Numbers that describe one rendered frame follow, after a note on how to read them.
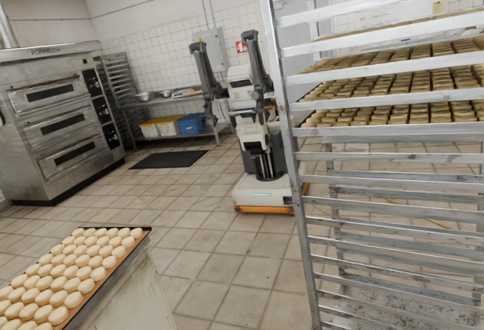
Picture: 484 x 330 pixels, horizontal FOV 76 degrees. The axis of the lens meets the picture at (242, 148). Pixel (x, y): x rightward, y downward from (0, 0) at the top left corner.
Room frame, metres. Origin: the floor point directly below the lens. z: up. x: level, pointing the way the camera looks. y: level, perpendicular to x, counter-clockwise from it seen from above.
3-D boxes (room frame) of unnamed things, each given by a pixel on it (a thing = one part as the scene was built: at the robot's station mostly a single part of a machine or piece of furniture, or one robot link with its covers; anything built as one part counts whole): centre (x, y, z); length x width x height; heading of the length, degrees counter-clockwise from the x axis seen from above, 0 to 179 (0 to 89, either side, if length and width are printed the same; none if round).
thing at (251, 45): (2.28, -0.21, 1.40); 0.11 x 0.06 x 0.43; 65
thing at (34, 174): (4.62, 2.64, 1.00); 1.56 x 1.20 x 2.01; 155
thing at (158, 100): (5.62, 1.05, 0.49); 1.90 x 0.72 x 0.98; 65
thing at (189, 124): (5.49, 0.78, 0.36); 0.47 x 0.38 x 0.26; 157
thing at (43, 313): (0.77, 0.69, 0.91); 0.05 x 0.05 x 0.02
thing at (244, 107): (2.52, -0.09, 0.99); 0.28 x 0.16 x 0.22; 65
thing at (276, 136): (2.61, -0.20, 0.68); 0.28 x 0.27 x 0.25; 65
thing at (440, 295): (1.20, -0.65, 0.24); 0.64 x 0.03 x 0.03; 57
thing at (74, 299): (0.80, 0.62, 0.91); 0.05 x 0.05 x 0.02
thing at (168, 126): (5.68, 1.19, 0.36); 0.47 x 0.38 x 0.26; 155
